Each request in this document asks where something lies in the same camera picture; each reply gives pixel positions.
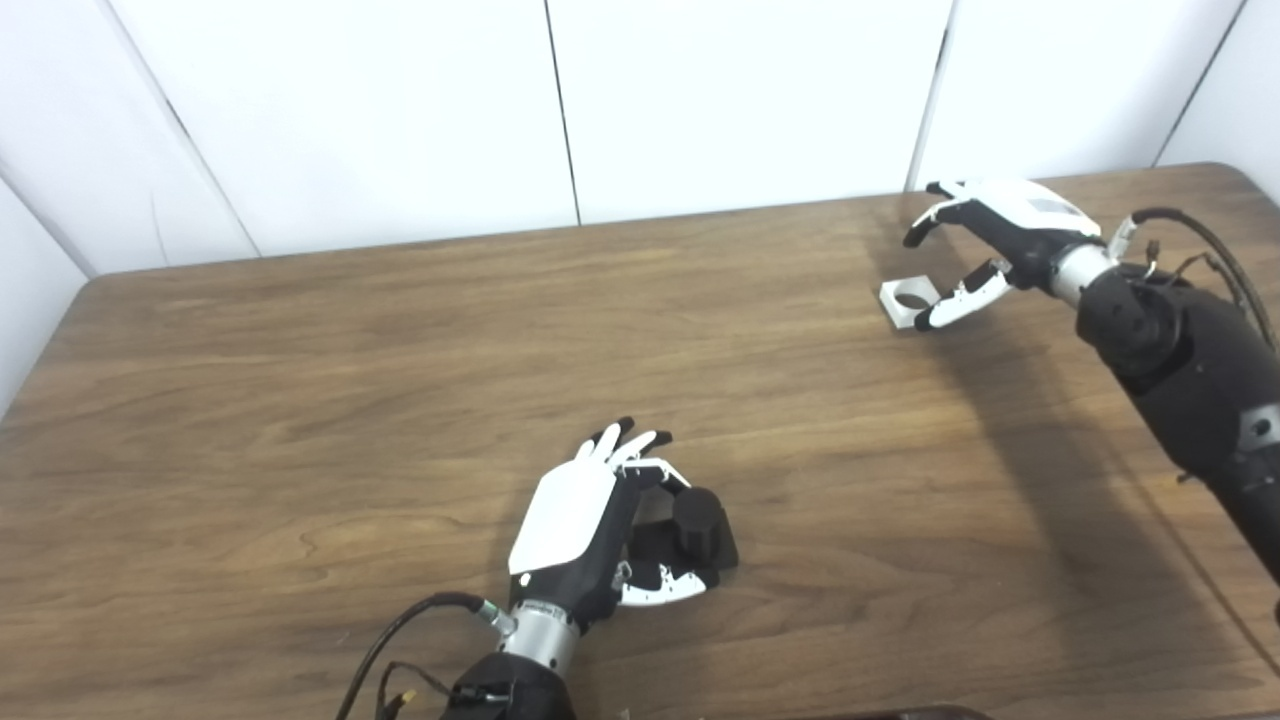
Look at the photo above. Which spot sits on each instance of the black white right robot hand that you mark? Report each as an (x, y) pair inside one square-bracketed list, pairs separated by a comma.
[(1020, 225)]

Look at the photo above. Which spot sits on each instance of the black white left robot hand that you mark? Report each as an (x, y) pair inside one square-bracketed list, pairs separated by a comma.
[(565, 520)]

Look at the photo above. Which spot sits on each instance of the black peg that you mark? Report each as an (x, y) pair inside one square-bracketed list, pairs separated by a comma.
[(695, 525)]

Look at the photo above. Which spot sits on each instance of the white square piece with hole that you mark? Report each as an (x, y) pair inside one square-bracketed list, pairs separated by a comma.
[(893, 302)]

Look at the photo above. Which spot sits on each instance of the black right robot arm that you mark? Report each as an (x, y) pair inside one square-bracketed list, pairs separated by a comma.
[(1190, 370)]

